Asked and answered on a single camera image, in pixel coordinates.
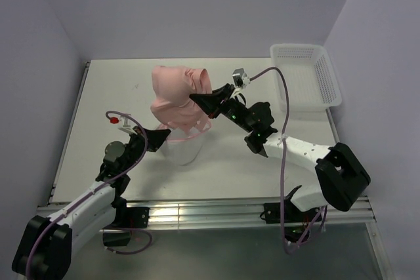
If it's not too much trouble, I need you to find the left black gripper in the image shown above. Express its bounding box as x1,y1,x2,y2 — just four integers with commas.
121,125,170,174

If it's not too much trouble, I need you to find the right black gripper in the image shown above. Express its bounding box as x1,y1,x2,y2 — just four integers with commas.
190,83,255,132

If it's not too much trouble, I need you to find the white mesh laundry bag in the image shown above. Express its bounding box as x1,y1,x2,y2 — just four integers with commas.
159,122,211,166

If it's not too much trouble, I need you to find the pink bra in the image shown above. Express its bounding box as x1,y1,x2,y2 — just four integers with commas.
150,66,213,134

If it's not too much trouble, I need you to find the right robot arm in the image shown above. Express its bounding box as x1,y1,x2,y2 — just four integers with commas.
190,84,371,221

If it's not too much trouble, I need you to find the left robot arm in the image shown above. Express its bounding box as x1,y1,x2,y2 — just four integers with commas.
12,127,171,279

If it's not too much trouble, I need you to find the white plastic basket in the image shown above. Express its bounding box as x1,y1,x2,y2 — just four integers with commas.
270,43,342,111

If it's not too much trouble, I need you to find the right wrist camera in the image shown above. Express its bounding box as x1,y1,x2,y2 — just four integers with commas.
232,68,251,90

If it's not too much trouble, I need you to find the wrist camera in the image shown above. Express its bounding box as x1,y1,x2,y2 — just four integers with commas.
109,114,136,134
232,68,251,90

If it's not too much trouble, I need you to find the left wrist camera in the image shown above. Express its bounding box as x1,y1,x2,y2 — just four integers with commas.
109,114,136,134

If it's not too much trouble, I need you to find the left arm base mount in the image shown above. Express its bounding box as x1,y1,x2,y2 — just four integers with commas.
102,207,150,247

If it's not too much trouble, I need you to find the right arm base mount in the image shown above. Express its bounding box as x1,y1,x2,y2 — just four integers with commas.
259,201,326,243

